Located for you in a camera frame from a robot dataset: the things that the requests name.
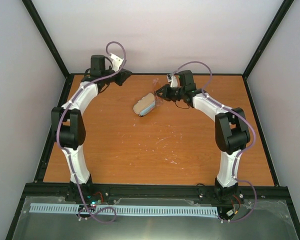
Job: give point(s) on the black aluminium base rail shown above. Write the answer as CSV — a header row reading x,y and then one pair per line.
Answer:
x,y
111,192

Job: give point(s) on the orange tinted sunglasses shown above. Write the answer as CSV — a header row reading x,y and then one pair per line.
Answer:
x,y
156,85

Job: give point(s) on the light blue slotted cable duct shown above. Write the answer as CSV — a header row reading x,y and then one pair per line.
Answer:
x,y
129,210

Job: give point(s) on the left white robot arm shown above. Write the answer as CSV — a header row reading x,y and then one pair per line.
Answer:
x,y
67,123

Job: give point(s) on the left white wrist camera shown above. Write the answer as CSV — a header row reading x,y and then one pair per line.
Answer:
x,y
117,62

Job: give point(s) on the brown striped glasses case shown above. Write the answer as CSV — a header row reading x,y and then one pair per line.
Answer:
x,y
143,103

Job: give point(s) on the light blue cleaning cloth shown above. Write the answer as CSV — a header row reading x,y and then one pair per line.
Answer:
x,y
147,110

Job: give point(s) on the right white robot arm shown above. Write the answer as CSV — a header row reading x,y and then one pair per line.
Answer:
x,y
231,129

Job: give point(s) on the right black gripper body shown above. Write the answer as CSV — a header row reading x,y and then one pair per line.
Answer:
x,y
175,95

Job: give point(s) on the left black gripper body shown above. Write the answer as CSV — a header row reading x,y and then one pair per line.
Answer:
x,y
115,81

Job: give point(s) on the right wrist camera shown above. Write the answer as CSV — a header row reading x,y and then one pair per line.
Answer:
x,y
172,81

